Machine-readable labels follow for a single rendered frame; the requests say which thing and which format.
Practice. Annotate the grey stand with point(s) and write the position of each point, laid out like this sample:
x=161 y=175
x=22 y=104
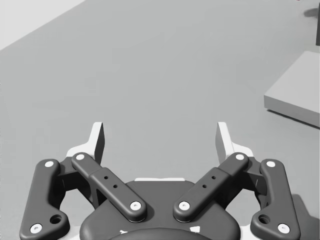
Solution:
x=295 y=92

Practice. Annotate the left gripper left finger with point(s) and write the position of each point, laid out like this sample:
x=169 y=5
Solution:
x=82 y=175

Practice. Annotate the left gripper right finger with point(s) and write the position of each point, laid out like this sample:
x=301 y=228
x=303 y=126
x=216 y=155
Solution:
x=237 y=175

